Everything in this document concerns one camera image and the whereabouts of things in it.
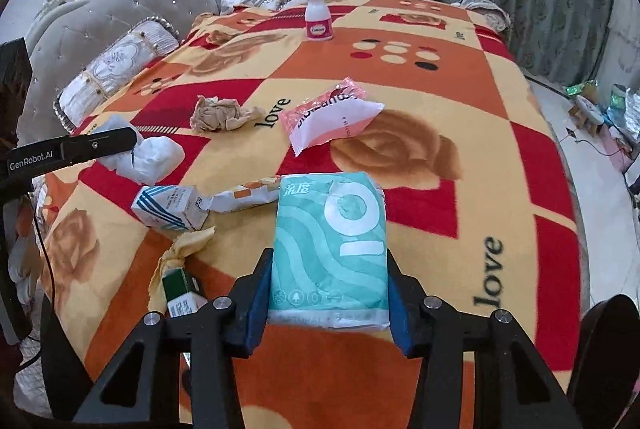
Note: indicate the blue striped white box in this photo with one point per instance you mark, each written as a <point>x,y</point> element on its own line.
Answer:
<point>170,207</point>

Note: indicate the grey tufted headboard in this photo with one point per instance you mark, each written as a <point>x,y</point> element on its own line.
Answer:
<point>72,35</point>

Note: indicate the yellow paper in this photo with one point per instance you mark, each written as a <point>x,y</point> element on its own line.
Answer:
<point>184,246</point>

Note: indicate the orange white snack wrapper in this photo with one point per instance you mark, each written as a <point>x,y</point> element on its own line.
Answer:
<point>244,196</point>

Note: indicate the brown paper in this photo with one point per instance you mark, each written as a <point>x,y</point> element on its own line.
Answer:
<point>211,114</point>

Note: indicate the pink snack packet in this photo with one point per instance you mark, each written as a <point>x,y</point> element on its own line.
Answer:
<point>342,112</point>

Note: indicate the white bolster pillow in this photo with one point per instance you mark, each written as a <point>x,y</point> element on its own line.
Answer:
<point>105,75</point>

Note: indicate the silver foil bag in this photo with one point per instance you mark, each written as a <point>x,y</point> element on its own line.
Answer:
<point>624,112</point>

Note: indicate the teal tissue pack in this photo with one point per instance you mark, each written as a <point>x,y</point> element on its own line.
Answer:
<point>329,263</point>

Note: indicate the red orange patterned blanket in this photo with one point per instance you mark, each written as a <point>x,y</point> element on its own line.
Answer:
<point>398,126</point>

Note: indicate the small wooden stool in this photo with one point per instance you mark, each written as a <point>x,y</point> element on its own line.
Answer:
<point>586,115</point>

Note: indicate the white pink pill bottle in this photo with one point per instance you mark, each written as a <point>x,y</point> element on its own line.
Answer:
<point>318,20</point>

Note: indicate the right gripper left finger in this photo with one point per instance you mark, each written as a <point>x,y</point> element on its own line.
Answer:
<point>139,388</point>

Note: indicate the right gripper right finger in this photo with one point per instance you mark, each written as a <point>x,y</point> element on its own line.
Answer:
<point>513,387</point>

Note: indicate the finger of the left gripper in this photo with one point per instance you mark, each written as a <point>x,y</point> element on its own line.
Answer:
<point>31,160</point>

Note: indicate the white tissue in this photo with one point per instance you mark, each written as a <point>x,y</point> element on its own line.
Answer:
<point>151,159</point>

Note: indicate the green white carton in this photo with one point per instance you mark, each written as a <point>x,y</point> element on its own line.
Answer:
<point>182,292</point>

